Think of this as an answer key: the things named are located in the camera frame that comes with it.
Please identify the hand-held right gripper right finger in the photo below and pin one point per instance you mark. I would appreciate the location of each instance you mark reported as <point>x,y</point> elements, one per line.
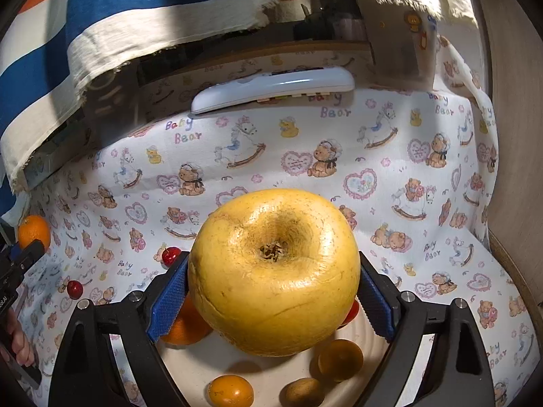
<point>375,301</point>

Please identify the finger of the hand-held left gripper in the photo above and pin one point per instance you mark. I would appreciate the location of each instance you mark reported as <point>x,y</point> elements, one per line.
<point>27,256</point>

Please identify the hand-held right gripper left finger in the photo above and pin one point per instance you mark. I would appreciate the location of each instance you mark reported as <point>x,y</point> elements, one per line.
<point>169,301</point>

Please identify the orange tangerine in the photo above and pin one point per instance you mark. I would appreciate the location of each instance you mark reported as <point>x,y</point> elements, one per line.
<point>34,229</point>
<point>186,330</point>

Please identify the small yellow-orange kumquat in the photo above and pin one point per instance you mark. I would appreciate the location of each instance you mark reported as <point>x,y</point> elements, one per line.
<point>340,359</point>

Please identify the large yellow apple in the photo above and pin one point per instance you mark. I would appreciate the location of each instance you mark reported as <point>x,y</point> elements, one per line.
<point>275,271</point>

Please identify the small orange kumquat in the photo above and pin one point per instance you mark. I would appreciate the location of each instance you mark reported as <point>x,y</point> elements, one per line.
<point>231,392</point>

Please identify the small tan longan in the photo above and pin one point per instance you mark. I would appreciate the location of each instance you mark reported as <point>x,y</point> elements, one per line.
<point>303,393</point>

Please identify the cream round plate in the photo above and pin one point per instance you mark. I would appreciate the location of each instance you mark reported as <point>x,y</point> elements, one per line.
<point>271,377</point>

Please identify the person's left hand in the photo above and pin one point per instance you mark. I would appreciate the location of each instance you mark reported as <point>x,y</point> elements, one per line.
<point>22,343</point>

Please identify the red cherry tomato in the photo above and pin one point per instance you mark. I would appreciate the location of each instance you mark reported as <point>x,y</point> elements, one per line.
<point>351,314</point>

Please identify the red cherry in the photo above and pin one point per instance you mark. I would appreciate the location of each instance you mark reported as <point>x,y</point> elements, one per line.
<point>171,256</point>
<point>74,289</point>

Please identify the bear printed white cloth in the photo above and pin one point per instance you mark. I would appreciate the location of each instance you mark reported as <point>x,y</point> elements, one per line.
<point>382,178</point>

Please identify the clear plastic box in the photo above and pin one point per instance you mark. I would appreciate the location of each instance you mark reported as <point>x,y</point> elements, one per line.
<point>112,97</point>
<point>401,46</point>

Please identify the white remote control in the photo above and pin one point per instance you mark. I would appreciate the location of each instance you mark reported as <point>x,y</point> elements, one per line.
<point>271,87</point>

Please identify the curved wooden chair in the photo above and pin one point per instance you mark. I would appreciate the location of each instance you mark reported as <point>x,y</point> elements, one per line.
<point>513,93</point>

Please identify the blue white orange striped cloth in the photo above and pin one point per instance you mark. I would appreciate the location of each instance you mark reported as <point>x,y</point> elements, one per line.
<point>127,8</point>

